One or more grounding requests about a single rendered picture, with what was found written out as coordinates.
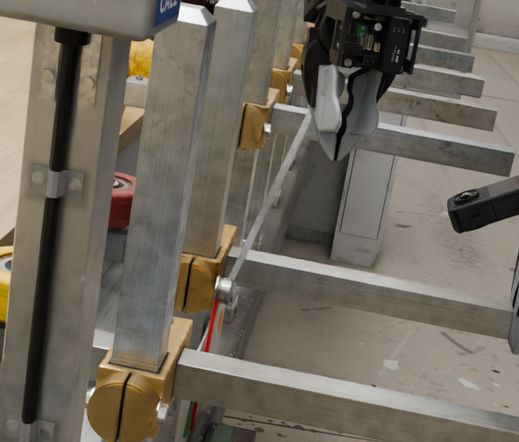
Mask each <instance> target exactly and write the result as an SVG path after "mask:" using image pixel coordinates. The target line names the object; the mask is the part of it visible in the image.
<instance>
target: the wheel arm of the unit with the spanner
mask: <svg viewBox="0 0 519 442"><path fill-rule="evenodd" d="M128 231H129V226H126V227H116V228H114V229H111V230H108V231H107V238H106V245H105V252H104V258H103V259H104V260H110V261H115V262H119V263H124V257H125V251H126V244H127V238H128ZM241 250H242V248H240V247H235V246H232V247H231V250H230V251H229V253H228V255H227V261H226V266H225V271H224V276H226V277H229V275H230V273H231V271H232V269H233V267H234V265H235V263H236V261H237V259H238V256H239V254H240V252H241ZM235 282H236V283H237V286H240V287H245V288H249V289H257V290H262V291H266V292H271V293H275V294H280V295H284V296H292V297H297V298H301V299H306V300H310V301H315V302H320V303H327V304H332V305H337V306H341V307H346V308H350V309H355V310H363V311H367V312H372V313H376V314H381V315H385V316H390V317H398V318H402V319H407V320H411V321H416V322H420V323H425V324H433V325H437V326H442V327H446V328H451V329H455V330H460V331H464V332H472V333H477V334H481V335H486V336H490V337H495V338H499V339H508V334H509V330H510V326H511V323H512V319H513V316H514V310H513V306H512V303H511V302H510V301H507V300H502V299H498V298H492V297H488V296H480V295H475V294H471V293H466V292H462V291H457V290H453V289H445V288H440V287H436V286H431V285H427V284H422V283H418V282H409V281H404V280H400V279H395V278H391V277H386V276H382V275H377V274H369V273H365V272H360V271H356V270H351V269H347V268H342V267H333V266H329V265H324V264H320V263H315V262H311V261H306V260H298V259H294V258H289V257H285V256H280V255H276V254H271V253H263V252H258V251H253V250H250V251H249V253H248V254H247V256H246V258H245V261H244V263H243V266H242V268H241V269H240V271H239V273H238V276H237V278H236V280H235Z"/></svg>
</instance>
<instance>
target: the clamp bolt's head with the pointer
mask: <svg viewBox="0 0 519 442"><path fill-rule="evenodd" d="M221 281H222V278H221V276H220V275H219V276H218V277H217V281H216V285H215V289H214V295H213V302H214V306H213V311H212V315H211V320H210V328H209V333H208V337H207V342H206V346H205V351H204V352H205V353H208V352H209V349H210V341H211V337H212V332H213V327H214V323H215V318H216V314H217V306H218V293H219V288H220V284H221ZM236 287H237V283H236V282H233V284H232V288H231V297H230V303H232V302H233V299H234V296H235V292H236ZM197 407H198V403H194V409H193V413H192V418H191V423H190V428H189V430H190V431H193V428H194V423H195V420H196V412H197Z"/></svg>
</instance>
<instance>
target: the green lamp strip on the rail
mask: <svg viewBox="0 0 519 442"><path fill-rule="evenodd" d="M233 430H234V427H231V426H227V425H223V424H217V427H215V430H214V432H213V435H212V438H211V441H210V442H230V441H231V436H232V433H233Z"/></svg>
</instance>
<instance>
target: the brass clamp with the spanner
mask: <svg viewBox="0 0 519 442"><path fill-rule="evenodd" d="M237 231H238V227H237V226H233V225H225V224H224V227H223V232H222V238H221V243H220V247H219V249H218V251H217V254H216V256H215V258H212V257H208V256H203V255H199V254H194V253H186V252H182V253H181V265H180V270H179V276H178V282H177V288H176V294H175V299H174V310H177V311H179V312H183V310H184V308H185V313H196V312H198V311H201V310H203V309H207V310H213V306H214V302H213V295H214V289H215V285H216V281H217V277H218V276H219V275H220V276H221V278H222V279H223V277H224V271H225V266H226V261H227V255H228V253H229V251H230V250H231V247H232V246H235V242H236V237H237ZM185 306H186V307H185Z"/></svg>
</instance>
